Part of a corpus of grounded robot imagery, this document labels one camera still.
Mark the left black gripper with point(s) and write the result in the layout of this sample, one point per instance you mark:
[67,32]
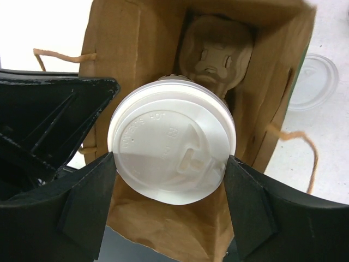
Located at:
[45,116]

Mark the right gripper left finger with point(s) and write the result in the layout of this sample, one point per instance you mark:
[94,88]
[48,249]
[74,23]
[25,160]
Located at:
[63,220]

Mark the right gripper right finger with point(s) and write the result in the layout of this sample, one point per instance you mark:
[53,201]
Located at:
[275,222]

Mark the white paper coffee cup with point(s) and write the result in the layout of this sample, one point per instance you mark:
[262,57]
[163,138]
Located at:
[171,136]

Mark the clear plastic cup lid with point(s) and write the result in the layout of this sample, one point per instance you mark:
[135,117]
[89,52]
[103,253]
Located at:
[171,142]

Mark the brown cardboard cup carrier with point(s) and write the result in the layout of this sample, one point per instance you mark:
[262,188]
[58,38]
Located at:
[215,53]

